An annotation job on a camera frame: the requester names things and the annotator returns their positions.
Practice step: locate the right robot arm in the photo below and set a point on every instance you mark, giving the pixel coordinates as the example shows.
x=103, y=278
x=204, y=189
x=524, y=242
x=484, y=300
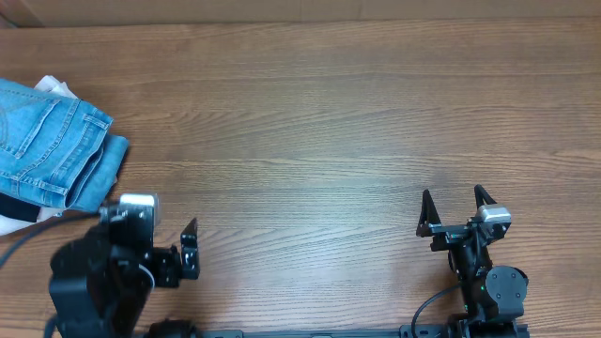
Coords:
x=493, y=295

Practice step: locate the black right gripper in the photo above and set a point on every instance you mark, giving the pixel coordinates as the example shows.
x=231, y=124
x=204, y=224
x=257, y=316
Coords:
x=450, y=234

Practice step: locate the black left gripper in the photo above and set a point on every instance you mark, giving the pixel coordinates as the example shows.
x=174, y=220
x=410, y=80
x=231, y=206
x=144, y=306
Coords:
x=172, y=269

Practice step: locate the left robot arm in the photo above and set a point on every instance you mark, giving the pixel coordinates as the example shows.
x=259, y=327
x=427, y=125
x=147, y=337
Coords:
x=100, y=283

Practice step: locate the folded cream white garment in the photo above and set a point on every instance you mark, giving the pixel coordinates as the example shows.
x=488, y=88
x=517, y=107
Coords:
x=51, y=85

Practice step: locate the light blue denim jeans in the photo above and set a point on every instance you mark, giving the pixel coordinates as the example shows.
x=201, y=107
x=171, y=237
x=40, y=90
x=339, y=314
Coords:
x=51, y=150

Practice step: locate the folded black garment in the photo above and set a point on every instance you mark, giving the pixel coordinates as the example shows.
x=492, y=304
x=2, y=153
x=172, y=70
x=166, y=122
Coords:
x=18, y=210

